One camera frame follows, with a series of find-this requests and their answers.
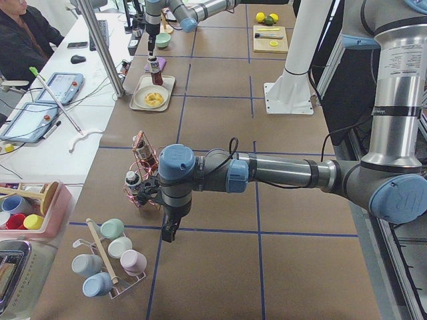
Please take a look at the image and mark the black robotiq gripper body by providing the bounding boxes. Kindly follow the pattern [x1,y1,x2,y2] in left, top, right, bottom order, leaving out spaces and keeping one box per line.
[163,199,192,223]

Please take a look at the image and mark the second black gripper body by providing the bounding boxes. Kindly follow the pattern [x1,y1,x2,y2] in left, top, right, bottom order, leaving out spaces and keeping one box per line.
[145,22,160,42]

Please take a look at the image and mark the tea bottle white cap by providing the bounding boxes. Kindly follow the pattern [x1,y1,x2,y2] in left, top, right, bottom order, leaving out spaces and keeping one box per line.
[147,56,163,86]

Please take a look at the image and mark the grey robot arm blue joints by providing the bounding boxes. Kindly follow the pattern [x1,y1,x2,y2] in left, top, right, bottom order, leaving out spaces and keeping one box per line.
[159,1,426,224]

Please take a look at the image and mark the second grey robot arm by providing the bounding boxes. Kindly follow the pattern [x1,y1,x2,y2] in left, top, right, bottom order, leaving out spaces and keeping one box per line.
[145,0,240,243]

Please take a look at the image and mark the cream rectangular serving tray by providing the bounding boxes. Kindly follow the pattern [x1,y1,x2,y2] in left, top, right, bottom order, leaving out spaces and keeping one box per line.
[129,75,175,112]

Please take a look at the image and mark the front tea bottle in rack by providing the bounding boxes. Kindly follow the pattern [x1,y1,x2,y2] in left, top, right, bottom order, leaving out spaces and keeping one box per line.
[125,171,141,197]

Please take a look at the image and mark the tea bottle in rack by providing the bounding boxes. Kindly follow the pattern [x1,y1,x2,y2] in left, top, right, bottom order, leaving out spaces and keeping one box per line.
[125,171,141,197]
[132,135,157,168]

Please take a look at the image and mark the rear tea bottle in rack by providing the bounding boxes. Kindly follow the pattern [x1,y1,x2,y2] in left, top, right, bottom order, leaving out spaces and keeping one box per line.
[132,135,157,168]

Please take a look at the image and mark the mint green bowl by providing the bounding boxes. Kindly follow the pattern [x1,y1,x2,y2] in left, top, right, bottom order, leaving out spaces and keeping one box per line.
[155,33,171,49]

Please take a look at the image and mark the wooden stand round base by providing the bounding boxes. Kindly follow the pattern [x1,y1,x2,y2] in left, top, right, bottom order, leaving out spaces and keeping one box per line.
[161,12,174,34]

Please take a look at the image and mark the folded purple cloth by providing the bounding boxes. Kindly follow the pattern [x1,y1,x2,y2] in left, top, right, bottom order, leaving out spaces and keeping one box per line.
[144,57,167,73]

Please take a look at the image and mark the pink cup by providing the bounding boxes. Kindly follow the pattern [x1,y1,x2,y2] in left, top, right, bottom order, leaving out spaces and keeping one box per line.
[120,249,147,276]

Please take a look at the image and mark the black keyboard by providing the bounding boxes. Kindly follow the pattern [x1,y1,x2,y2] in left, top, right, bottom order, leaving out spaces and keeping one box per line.
[89,19,109,51]

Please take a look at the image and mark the white cup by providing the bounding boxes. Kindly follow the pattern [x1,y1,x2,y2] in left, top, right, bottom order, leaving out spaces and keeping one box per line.
[107,236,133,259]

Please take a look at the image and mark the round cream plate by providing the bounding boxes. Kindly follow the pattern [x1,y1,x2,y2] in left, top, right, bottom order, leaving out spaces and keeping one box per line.
[133,85,169,109]

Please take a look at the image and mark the mint green cup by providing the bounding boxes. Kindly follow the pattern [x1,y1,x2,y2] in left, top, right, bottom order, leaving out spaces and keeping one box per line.
[100,218,125,240]

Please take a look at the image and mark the black smartphone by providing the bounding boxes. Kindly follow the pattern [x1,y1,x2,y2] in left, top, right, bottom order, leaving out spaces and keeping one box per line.
[67,41,88,49]

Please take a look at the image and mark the black computer mouse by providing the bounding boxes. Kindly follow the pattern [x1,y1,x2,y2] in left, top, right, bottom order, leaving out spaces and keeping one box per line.
[70,55,86,64]

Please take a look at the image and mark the light blue cup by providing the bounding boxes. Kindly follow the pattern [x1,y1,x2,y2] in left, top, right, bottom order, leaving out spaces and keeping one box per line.
[82,272,113,297]

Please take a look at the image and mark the grey-blue cup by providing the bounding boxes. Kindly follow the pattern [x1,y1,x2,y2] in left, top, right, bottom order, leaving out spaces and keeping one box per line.
[71,254,103,277]

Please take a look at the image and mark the upper teach pendant tablet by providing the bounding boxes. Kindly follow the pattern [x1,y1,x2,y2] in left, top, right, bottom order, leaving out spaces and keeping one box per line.
[47,72,84,106]

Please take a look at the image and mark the steel muddler black tip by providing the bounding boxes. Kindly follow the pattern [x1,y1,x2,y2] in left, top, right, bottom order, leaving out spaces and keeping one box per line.
[254,33,284,39]

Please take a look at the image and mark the yellow lemon left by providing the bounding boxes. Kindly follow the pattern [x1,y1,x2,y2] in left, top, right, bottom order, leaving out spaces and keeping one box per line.
[256,12,266,23]

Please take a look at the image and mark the wooden cutting board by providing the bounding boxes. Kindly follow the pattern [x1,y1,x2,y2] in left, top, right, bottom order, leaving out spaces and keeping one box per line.
[253,25,289,53]

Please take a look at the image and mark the green lime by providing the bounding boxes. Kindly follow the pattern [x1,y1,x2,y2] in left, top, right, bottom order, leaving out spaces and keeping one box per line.
[264,16,274,26]

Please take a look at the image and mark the yellow plastic knife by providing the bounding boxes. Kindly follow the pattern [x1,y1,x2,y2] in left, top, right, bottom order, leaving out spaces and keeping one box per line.
[256,27,281,32]

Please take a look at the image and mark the green-tipped metal rod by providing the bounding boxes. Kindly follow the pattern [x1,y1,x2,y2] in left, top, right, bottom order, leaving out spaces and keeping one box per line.
[29,67,83,135]

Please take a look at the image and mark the black marker pen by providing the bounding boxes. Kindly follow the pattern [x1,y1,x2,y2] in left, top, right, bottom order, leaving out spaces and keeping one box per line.
[42,121,61,139]

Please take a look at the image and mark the person in black jacket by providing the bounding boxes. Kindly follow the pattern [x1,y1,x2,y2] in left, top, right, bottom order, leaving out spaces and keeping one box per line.
[1,1,64,83]

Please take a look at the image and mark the pink bin with cups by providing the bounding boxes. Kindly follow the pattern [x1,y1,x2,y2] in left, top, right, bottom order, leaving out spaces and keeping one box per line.
[1,181,71,239]

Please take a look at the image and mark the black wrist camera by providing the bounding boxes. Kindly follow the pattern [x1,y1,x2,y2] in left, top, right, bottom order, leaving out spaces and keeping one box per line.
[136,176,163,205]
[131,13,146,30]

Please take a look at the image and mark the glazed ring donut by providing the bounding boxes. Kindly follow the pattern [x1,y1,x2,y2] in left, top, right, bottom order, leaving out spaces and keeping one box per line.
[144,92,164,108]

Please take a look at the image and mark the copper wire bottle rack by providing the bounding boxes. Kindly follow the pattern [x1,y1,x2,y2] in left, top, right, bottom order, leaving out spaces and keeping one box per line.
[123,131,159,207]

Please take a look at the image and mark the aluminium frame post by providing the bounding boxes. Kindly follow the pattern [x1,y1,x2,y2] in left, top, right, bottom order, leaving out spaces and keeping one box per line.
[77,0,125,98]

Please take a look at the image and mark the wire cup rack wooden handle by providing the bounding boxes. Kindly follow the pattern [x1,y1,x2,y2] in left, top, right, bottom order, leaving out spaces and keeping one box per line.
[72,218,147,299]

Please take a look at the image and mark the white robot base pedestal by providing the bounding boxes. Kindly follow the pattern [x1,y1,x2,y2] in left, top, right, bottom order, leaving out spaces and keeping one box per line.
[264,0,333,115]

